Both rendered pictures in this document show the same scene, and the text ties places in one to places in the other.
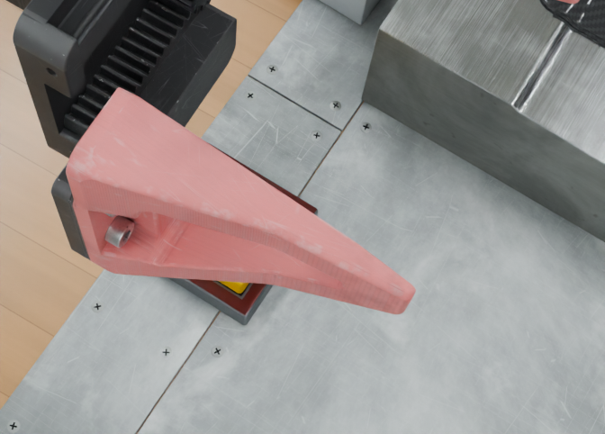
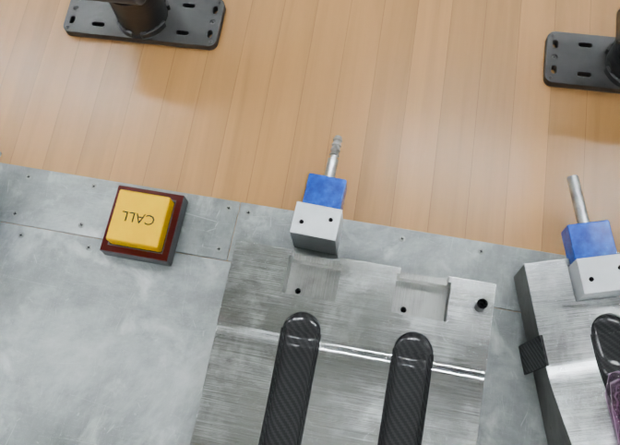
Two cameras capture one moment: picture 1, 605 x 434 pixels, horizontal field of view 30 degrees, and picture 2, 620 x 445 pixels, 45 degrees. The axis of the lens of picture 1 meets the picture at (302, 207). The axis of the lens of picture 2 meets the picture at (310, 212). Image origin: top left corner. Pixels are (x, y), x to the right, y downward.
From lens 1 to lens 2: 0.51 m
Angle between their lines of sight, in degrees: 28
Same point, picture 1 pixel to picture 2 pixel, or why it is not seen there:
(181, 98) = not seen: outside the picture
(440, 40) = (241, 272)
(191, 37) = not seen: outside the picture
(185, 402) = (59, 243)
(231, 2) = (280, 177)
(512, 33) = (260, 308)
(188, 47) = not seen: outside the picture
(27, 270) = (102, 150)
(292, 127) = (219, 234)
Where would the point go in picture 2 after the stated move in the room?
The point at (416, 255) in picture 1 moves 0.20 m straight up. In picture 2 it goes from (170, 323) to (113, 278)
